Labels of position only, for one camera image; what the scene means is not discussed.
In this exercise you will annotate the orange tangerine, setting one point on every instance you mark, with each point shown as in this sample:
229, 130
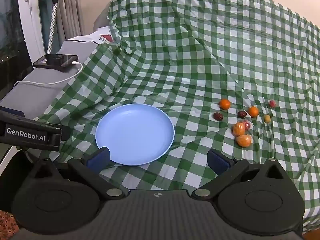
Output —
224, 104
253, 111

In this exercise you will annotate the grey curtain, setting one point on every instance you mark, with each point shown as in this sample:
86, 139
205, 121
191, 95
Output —
69, 20

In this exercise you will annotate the black white pole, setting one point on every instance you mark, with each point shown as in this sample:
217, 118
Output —
52, 26

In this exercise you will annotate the dark red date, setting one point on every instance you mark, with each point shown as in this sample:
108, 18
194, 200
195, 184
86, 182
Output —
242, 114
218, 116

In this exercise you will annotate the orange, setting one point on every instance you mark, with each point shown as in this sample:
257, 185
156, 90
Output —
244, 140
239, 129

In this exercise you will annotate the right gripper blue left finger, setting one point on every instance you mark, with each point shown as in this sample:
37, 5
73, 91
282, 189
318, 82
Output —
98, 160

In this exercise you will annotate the grey sofa armrest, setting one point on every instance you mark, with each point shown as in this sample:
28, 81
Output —
33, 100

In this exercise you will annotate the white printed pillow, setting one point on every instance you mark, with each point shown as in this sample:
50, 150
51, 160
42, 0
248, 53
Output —
101, 35

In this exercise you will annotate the small yellow fruit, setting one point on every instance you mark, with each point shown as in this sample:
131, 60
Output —
267, 119

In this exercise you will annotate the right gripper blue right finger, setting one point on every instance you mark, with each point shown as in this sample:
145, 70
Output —
218, 162

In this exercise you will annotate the red fruit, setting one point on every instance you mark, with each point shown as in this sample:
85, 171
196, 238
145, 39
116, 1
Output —
247, 125
272, 104

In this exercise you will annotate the black smartphone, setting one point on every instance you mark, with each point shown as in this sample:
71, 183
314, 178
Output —
60, 62

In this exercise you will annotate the light blue round plate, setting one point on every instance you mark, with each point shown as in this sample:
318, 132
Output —
135, 134

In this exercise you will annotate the white window frame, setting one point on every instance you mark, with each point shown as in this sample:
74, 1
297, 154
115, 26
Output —
31, 27

